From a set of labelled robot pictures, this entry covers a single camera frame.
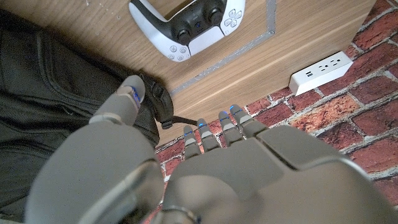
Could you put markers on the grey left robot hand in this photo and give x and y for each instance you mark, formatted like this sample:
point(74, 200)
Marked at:
point(248, 186)

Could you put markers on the white black game controller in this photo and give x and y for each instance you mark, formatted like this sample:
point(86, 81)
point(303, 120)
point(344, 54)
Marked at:
point(205, 40)

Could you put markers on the black backpack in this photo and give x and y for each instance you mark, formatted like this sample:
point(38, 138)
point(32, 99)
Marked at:
point(46, 93)

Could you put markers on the red brick print backdrop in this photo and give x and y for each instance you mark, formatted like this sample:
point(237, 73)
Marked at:
point(357, 115)

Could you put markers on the white power strip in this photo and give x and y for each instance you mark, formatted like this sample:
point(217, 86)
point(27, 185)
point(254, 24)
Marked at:
point(320, 73)

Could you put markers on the silver tape outline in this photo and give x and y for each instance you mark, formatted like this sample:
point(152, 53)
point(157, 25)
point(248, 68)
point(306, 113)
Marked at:
point(271, 15)

